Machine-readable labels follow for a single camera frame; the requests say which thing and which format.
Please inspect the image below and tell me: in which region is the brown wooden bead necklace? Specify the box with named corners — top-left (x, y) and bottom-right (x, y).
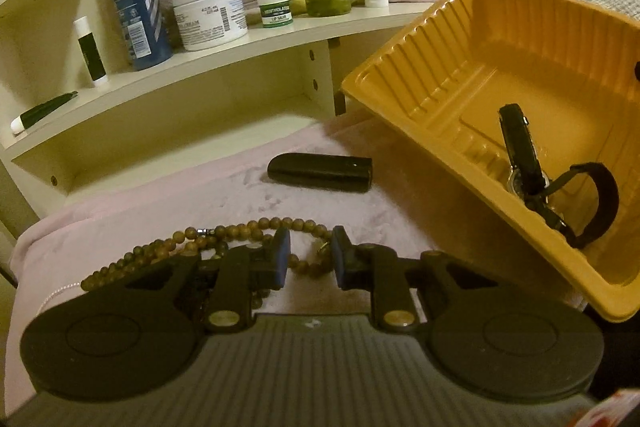
top-left (79, 215), bottom-right (335, 310)

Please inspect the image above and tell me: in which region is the white pearl necklace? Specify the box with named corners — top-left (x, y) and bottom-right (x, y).
top-left (34, 281), bottom-right (84, 316)

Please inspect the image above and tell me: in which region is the black strap wristwatch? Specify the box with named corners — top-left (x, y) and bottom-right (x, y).
top-left (499, 103), bottom-right (574, 239)

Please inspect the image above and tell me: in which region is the orange plastic tray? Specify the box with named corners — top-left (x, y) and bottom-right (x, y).
top-left (342, 0), bottom-right (639, 322)

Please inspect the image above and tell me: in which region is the black bangle bracelet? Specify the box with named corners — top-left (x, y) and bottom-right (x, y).
top-left (544, 161), bottom-right (621, 251)

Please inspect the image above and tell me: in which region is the black rectangular case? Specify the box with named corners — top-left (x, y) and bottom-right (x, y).
top-left (267, 153), bottom-right (373, 193)

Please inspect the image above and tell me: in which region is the cream wooden shelf unit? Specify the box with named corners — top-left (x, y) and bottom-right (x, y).
top-left (1, 0), bottom-right (423, 217)

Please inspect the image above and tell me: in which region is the white black lip balm stick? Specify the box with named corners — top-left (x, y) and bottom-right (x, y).
top-left (74, 16), bottom-right (108, 87)

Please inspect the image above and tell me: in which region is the white cream jar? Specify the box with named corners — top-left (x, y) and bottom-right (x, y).
top-left (171, 0), bottom-right (248, 51)

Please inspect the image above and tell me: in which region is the dark green tube white cap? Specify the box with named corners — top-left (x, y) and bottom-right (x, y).
top-left (10, 91), bottom-right (78, 135)

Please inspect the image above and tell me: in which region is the small green label jar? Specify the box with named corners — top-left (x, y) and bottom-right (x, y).
top-left (256, 0), bottom-right (293, 28)

